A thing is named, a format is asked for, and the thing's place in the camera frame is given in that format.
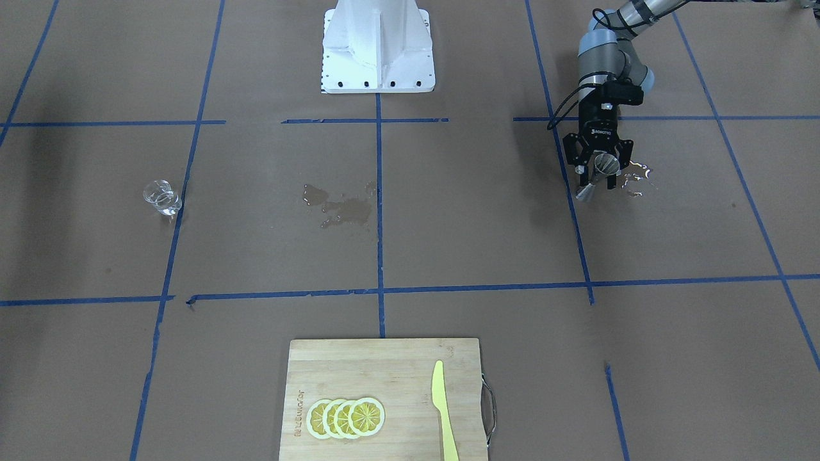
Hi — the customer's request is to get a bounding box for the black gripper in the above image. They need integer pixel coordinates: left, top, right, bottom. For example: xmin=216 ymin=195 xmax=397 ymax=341
xmin=562 ymin=79 xmax=644 ymax=190

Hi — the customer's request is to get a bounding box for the steel measuring jigger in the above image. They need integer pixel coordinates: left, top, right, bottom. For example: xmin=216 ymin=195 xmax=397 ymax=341
xmin=575 ymin=150 xmax=621 ymax=202

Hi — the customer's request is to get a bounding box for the clear glass shaker cup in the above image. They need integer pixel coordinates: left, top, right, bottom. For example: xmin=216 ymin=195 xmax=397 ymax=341
xmin=143 ymin=180 xmax=183 ymax=216

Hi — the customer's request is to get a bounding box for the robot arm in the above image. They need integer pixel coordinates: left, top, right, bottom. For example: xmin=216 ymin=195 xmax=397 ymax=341
xmin=562 ymin=1 xmax=686 ymax=200

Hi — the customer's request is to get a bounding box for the yellow plastic knife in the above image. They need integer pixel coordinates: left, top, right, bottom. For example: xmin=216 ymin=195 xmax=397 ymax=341
xmin=430 ymin=360 xmax=459 ymax=460

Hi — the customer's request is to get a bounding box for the bamboo cutting board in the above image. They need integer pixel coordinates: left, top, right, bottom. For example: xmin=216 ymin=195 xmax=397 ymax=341
xmin=279 ymin=338 xmax=489 ymax=460

